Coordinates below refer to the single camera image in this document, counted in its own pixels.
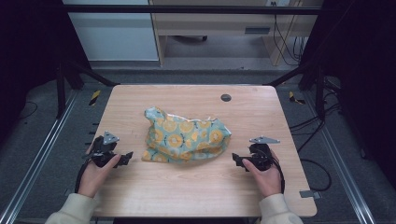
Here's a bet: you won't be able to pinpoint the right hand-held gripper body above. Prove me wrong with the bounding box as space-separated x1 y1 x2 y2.
240 135 281 173

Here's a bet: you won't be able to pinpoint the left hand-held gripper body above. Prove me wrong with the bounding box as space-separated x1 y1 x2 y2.
82 131 125 169

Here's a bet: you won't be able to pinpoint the teal cloth with yellow circles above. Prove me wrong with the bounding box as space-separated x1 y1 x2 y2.
141 106 233 164

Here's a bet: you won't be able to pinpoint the person's right hand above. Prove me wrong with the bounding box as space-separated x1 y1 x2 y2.
242 149 283 199

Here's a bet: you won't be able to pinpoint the person's left hand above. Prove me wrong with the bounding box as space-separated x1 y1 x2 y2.
78 143 122 199

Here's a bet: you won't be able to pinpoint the yellow black striped tape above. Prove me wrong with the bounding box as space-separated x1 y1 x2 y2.
89 90 102 106
288 91 306 105

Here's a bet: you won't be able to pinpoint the black metal stand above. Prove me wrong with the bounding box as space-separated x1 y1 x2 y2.
55 59 120 119
266 59 328 120

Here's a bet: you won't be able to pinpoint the white cabinet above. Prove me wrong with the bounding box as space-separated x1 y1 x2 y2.
62 0 161 62

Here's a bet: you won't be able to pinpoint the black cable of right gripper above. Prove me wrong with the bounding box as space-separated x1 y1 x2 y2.
250 148 286 194

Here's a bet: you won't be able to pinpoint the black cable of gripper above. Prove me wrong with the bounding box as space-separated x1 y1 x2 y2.
74 159 92 194
250 148 286 194

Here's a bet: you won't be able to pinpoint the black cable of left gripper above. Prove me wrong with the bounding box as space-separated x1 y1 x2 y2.
74 159 92 194

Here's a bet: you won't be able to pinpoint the black floor cable loop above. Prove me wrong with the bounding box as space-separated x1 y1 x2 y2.
299 158 332 192

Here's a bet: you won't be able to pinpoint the grey metal bracket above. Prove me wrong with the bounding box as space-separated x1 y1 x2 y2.
299 189 321 201

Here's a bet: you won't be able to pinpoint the aluminium floor rail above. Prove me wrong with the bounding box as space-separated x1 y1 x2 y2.
0 90 78 224
303 91 377 224

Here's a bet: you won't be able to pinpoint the black hanging cables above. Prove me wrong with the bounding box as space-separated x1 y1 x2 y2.
270 1 309 66

